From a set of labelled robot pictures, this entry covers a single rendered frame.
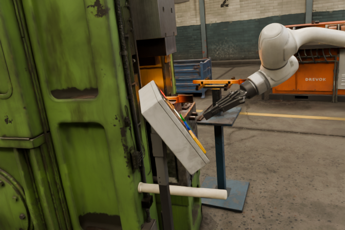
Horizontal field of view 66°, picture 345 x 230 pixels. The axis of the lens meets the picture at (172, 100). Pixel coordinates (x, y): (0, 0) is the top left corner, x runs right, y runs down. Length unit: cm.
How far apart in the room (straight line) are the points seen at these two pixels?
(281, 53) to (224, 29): 834
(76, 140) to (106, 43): 57
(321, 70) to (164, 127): 435
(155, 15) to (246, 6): 790
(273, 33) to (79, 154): 112
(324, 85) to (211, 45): 526
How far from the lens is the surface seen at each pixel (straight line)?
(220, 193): 135
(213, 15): 949
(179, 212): 178
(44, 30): 145
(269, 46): 104
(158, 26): 138
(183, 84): 549
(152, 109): 83
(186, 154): 90
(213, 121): 197
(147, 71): 187
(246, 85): 114
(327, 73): 505
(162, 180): 112
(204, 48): 962
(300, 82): 508
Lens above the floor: 140
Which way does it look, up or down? 15 degrees down
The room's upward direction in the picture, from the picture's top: 6 degrees counter-clockwise
